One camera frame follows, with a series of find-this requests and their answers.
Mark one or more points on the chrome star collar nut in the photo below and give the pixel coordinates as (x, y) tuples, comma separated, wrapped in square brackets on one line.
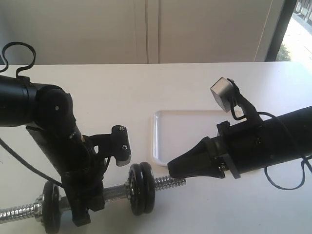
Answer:
[(38, 209)]

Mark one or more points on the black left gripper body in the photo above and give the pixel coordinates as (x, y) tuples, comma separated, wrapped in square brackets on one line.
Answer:
[(71, 153)]

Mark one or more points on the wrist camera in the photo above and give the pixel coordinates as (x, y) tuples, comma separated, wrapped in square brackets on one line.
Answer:
[(116, 144), (227, 95)]

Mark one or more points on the chrome threaded dumbbell bar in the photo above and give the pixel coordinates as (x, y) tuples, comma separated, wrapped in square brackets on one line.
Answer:
[(110, 194)]

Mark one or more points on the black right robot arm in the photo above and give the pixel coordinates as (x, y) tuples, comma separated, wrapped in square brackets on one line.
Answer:
[(288, 137)]

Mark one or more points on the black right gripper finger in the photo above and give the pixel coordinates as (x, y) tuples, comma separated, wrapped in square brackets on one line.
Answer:
[(192, 168), (201, 152)]

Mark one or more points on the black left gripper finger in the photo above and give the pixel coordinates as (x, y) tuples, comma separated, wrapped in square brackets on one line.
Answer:
[(96, 199), (80, 211)]

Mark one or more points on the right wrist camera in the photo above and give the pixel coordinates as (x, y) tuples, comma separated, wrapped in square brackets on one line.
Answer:
[(227, 95)]

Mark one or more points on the white rectangular plastic tray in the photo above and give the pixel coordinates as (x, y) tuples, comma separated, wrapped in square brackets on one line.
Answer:
[(177, 131)]

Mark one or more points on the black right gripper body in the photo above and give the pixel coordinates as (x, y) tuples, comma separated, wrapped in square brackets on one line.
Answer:
[(238, 148)]

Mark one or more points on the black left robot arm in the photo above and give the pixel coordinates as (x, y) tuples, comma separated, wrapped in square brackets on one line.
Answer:
[(47, 113)]

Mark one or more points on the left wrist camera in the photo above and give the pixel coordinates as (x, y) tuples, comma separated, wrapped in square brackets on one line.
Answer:
[(116, 144)]

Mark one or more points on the black window frame post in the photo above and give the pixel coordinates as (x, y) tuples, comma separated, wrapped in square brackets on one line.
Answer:
[(280, 29)]

